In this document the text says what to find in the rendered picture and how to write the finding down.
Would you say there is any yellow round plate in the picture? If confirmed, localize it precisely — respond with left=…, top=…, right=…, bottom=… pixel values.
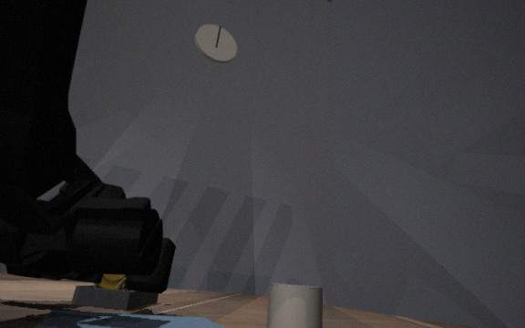
left=98, top=274, right=127, bottom=290

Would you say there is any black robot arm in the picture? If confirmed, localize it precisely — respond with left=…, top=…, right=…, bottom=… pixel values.
left=0, top=0, right=163, bottom=276

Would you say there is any grey cylinder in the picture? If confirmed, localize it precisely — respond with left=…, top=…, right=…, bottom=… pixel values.
left=267, top=283, right=323, bottom=328

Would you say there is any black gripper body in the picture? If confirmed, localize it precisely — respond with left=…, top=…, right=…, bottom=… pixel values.
left=5, top=238, right=176, bottom=293

